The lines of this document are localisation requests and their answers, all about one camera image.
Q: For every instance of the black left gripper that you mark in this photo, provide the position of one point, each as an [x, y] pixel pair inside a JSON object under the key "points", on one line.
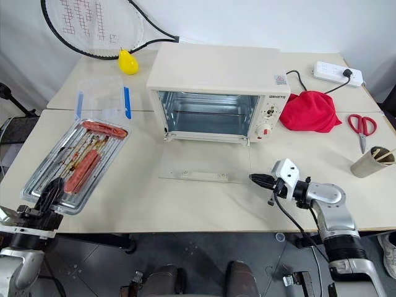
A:
{"points": [[40, 218]]}

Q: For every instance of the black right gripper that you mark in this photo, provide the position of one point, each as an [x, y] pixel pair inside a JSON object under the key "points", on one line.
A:
{"points": [[277, 187]]}

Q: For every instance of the metal baking tray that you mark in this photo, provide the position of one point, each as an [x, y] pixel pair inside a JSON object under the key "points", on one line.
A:
{"points": [[58, 154]]}

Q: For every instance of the glass oven door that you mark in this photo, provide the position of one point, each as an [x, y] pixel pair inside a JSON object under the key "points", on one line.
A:
{"points": [[204, 161]]}

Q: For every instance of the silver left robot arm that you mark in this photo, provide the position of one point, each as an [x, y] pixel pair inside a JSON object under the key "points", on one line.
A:
{"points": [[17, 269]]}

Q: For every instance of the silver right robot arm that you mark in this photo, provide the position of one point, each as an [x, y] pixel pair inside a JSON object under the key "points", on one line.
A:
{"points": [[337, 213]]}

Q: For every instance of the thick red sausage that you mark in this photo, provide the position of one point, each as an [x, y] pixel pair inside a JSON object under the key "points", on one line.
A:
{"points": [[82, 171]]}

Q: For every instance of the cream oven knob red mark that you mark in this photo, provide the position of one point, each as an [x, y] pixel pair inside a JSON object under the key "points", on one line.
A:
{"points": [[265, 128]]}

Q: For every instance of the long red sausage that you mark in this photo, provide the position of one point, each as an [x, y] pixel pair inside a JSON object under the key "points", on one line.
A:
{"points": [[105, 128]]}

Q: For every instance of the cream toaster oven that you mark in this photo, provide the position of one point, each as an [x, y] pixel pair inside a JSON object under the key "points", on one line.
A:
{"points": [[216, 71]]}

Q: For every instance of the small white cap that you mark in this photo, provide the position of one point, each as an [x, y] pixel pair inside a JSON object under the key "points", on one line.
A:
{"points": [[280, 237]]}

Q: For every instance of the red cloth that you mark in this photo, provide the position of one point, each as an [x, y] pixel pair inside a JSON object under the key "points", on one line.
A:
{"points": [[309, 111]]}

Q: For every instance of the black tripod stand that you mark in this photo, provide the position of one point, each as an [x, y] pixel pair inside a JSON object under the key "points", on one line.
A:
{"points": [[15, 99]]}

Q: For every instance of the metal cup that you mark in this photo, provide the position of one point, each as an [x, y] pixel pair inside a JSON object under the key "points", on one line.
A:
{"points": [[366, 165]]}

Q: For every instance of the clear plastic container blue clips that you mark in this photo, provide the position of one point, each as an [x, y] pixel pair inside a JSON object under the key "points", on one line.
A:
{"points": [[99, 96]]}

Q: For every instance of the wooden chopstick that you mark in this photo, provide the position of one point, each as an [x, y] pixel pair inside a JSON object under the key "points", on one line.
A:
{"points": [[383, 154]]}

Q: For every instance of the white power strip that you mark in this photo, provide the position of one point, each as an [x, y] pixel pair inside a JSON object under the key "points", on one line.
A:
{"points": [[331, 71]]}

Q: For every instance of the dark rounded shape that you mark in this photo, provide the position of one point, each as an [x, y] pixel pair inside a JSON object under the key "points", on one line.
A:
{"points": [[165, 280]]}

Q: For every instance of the white sneaker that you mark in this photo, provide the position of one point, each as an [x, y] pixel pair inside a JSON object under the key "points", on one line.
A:
{"points": [[388, 253]]}

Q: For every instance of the yellow pear toy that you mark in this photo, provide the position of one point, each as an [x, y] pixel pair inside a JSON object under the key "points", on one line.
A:
{"points": [[127, 63]]}

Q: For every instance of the black white tennis racket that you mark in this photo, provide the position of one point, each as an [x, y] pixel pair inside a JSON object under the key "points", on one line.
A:
{"points": [[49, 29]]}

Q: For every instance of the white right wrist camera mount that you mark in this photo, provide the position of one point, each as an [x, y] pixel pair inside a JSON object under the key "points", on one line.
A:
{"points": [[287, 173]]}

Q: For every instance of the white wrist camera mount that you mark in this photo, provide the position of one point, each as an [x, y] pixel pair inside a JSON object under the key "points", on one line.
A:
{"points": [[287, 173], [28, 231]]}

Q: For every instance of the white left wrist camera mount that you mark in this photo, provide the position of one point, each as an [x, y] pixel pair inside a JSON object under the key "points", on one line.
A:
{"points": [[28, 231]]}

